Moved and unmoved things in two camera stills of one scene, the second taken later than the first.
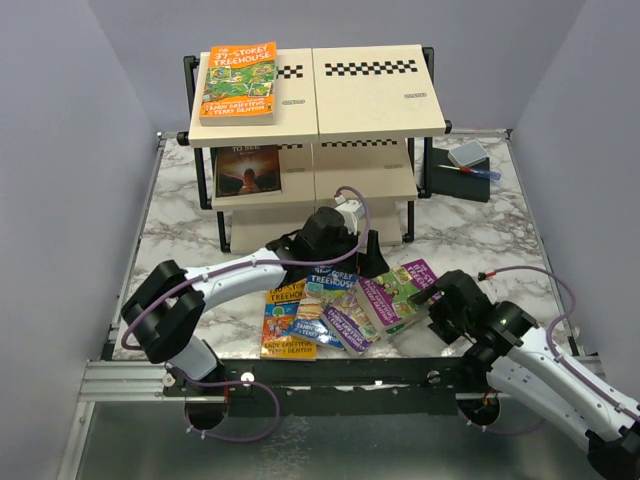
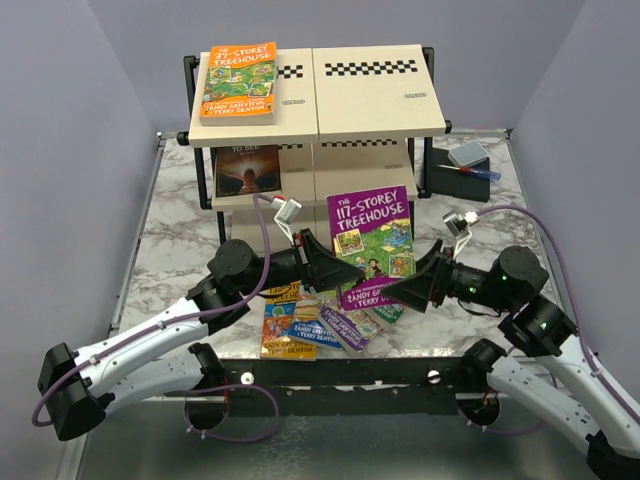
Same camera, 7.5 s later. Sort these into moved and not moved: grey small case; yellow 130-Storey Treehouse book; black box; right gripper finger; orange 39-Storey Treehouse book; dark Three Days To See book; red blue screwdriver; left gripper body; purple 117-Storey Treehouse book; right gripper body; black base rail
Moved: right gripper finger; right gripper body; left gripper body; purple 117-Storey Treehouse book
Not moved: orange 39-Storey Treehouse book; dark Three Days To See book; yellow 130-Storey Treehouse book; black base rail; black box; grey small case; red blue screwdriver
